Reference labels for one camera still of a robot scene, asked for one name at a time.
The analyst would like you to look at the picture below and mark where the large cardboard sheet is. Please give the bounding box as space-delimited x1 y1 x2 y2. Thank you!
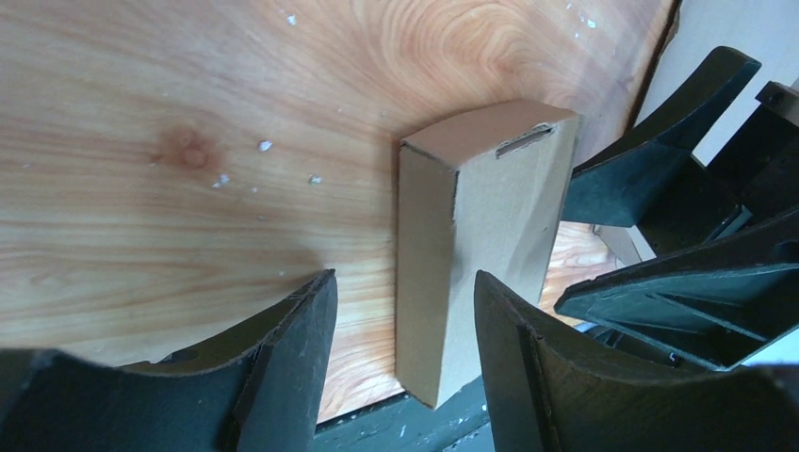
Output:
636 1 798 165

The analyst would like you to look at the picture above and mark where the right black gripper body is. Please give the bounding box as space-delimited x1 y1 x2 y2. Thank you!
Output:
637 81 798 256

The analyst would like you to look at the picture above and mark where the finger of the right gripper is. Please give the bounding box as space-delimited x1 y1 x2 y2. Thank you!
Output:
562 46 761 227
554 209 798 370

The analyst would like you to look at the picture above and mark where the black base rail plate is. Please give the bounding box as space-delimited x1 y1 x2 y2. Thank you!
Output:
311 378 495 452

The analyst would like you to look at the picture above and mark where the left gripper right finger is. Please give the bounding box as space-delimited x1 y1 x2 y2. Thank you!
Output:
474 271 798 451

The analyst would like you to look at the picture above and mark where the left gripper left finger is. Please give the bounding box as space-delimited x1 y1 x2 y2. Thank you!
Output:
1 269 337 451

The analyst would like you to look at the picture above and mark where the small brown cardboard box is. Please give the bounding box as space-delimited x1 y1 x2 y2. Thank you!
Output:
395 99 581 409

